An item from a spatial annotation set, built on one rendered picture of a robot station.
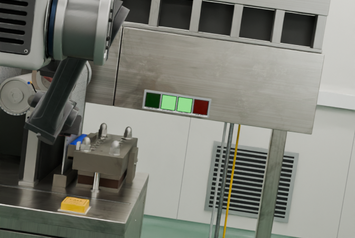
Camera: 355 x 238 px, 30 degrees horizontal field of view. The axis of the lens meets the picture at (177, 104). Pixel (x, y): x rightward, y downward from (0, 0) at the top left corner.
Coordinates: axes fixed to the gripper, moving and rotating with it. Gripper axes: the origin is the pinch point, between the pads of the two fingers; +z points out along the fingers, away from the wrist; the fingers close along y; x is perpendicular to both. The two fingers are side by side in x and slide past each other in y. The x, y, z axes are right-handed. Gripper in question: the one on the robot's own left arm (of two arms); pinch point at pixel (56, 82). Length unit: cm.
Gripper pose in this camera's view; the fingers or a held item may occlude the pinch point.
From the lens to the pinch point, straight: 213.7
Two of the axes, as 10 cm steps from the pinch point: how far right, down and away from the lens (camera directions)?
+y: 9.8, 1.9, -0.1
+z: -1.1, 5.9, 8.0
